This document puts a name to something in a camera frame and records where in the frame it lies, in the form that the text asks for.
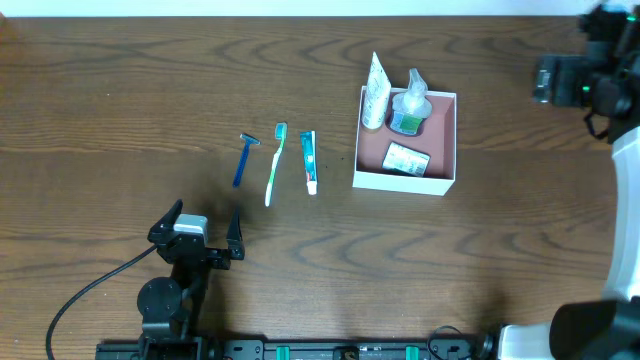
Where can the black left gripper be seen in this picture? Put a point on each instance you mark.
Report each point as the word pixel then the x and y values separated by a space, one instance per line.
pixel 198 251

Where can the green and white toothbrush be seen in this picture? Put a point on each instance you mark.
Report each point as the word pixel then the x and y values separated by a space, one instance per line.
pixel 281 132

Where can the teal toothpaste tube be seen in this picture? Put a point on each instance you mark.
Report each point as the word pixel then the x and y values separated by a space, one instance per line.
pixel 308 143

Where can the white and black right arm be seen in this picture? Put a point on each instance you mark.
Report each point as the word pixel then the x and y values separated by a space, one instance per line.
pixel 605 82

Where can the white cream tube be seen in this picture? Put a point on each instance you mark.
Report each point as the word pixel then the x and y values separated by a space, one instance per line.
pixel 378 89

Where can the white box with pink interior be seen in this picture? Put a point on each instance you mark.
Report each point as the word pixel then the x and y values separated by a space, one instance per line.
pixel 437 137

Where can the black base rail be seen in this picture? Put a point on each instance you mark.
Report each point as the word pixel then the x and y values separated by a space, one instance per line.
pixel 446 347

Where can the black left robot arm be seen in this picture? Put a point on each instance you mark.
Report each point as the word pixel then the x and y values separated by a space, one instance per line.
pixel 170 306

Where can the clear pump bottle dark liquid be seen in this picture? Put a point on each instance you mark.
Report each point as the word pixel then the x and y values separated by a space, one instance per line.
pixel 411 108

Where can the blue disposable razor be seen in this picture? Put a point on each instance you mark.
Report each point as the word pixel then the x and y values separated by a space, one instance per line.
pixel 249 141

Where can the white green soap packet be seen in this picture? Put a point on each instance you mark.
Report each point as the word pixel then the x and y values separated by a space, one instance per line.
pixel 405 160

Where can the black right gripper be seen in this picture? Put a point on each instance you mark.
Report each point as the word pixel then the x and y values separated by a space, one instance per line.
pixel 558 80

